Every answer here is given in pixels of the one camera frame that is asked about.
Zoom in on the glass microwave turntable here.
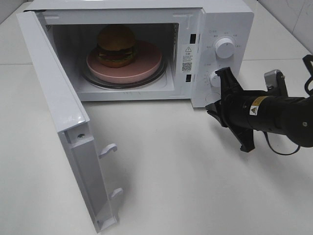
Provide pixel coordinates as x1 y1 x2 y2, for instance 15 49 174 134
81 59 167 90

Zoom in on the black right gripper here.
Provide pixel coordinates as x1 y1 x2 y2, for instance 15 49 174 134
205 67 257 152

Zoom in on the pink round plate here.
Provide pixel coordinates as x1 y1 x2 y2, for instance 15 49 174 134
86 40 162 84

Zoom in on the white microwave oven body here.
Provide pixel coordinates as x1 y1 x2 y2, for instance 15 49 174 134
23 0 254 108

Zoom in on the white timer knob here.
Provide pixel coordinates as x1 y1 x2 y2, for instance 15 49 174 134
209 71 221 88

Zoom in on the white microwave door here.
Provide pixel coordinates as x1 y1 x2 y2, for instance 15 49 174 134
17 11 123 233

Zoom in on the round white door button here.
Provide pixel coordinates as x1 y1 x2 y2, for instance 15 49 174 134
205 93 221 105

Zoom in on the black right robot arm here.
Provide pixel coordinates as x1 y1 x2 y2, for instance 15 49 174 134
206 67 313 152

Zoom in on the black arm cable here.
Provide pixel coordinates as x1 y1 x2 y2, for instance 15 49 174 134
264 55 313 155

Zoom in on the burger with lettuce and tomato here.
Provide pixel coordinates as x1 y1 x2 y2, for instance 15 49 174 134
96 24 137 68

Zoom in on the upper white power knob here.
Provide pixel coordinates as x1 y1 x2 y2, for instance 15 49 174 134
214 37 235 59

